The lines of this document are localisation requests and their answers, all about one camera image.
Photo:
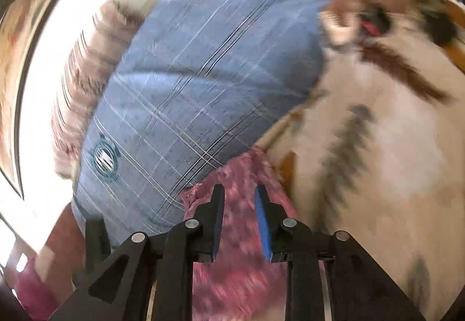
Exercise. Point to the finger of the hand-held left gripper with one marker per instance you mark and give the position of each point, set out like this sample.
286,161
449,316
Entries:
97,244

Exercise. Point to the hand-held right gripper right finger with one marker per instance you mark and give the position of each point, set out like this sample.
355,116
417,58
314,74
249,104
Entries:
262,223

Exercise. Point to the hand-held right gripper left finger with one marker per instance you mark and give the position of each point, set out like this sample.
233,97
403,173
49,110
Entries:
218,219

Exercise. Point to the pink floral garment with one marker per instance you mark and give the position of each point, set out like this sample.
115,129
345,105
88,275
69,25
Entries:
239,288

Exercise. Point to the cream leaf-print blanket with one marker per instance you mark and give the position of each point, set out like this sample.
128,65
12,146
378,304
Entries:
381,161

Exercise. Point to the blue plaid pillow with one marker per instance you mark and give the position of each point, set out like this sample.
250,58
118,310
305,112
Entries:
218,70

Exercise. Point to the striped grey pink cloth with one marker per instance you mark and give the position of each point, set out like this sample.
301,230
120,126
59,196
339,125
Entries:
87,81

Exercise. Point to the framed wall picture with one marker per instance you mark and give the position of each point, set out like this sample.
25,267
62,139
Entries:
25,70

